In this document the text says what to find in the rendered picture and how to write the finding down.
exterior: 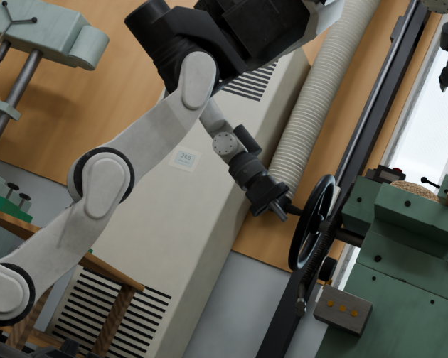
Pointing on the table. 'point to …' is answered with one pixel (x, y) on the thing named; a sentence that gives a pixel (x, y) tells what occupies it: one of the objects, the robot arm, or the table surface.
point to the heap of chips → (416, 189)
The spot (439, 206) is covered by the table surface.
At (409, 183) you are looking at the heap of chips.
